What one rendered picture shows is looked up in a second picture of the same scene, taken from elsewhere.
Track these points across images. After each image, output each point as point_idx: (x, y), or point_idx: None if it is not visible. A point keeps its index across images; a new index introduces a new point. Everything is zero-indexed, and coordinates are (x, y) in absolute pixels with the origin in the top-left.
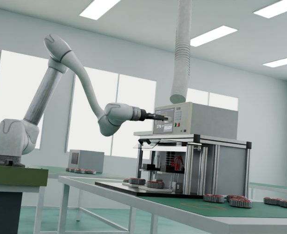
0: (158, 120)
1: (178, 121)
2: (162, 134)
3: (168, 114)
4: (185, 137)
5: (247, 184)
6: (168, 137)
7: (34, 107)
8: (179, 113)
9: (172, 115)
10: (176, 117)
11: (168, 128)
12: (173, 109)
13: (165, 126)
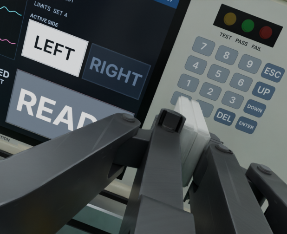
0: (120, 172)
1: (216, 132)
2: None
3: (85, 14)
4: None
5: None
6: (109, 228)
7: None
8: (248, 76)
9: (146, 50)
10: (195, 86)
11: (78, 127)
12: (171, 2)
13: (35, 94)
